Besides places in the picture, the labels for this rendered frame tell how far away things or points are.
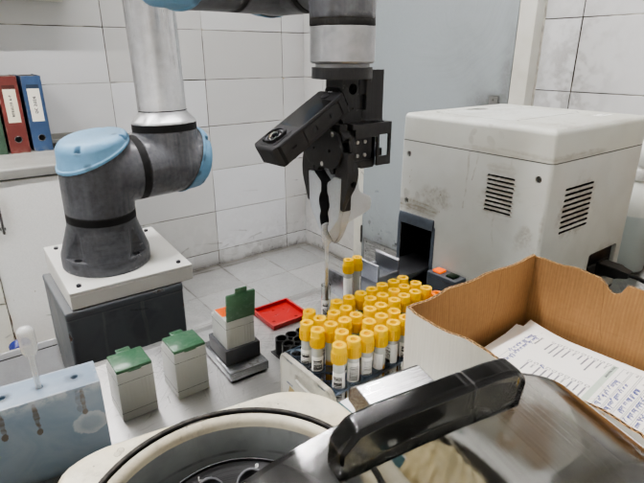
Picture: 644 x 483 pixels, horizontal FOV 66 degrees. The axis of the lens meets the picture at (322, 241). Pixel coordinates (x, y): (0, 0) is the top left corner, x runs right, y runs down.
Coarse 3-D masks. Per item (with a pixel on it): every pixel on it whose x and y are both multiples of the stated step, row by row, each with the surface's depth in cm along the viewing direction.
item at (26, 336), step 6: (18, 330) 44; (24, 330) 44; (30, 330) 44; (18, 336) 44; (24, 336) 44; (30, 336) 44; (18, 342) 44; (24, 342) 44; (30, 342) 44; (36, 342) 45; (24, 348) 44; (30, 348) 44; (36, 348) 45; (24, 354) 44; (30, 354) 45
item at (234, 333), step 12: (216, 312) 65; (216, 324) 66; (228, 324) 63; (240, 324) 64; (252, 324) 65; (216, 336) 67; (228, 336) 64; (240, 336) 65; (252, 336) 66; (228, 348) 64
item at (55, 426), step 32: (32, 384) 47; (64, 384) 47; (96, 384) 47; (0, 416) 44; (32, 416) 45; (64, 416) 47; (96, 416) 48; (0, 448) 44; (32, 448) 46; (64, 448) 48; (96, 448) 49; (0, 480) 45; (32, 480) 47
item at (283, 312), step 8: (272, 304) 82; (280, 304) 83; (288, 304) 83; (296, 304) 82; (256, 312) 79; (264, 312) 80; (272, 312) 80; (280, 312) 80; (288, 312) 80; (296, 312) 80; (264, 320) 77; (272, 320) 78; (280, 320) 78; (288, 320) 77; (296, 320) 78; (272, 328) 76
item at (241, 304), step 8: (240, 288) 61; (232, 296) 61; (240, 296) 62; (248, 296) 63; (232, 304) 62; (240, 304) 62; (248, 304) 63; (232, 312) 62; (240, 312) 63; (248, 312) 64; (232, 320) 63
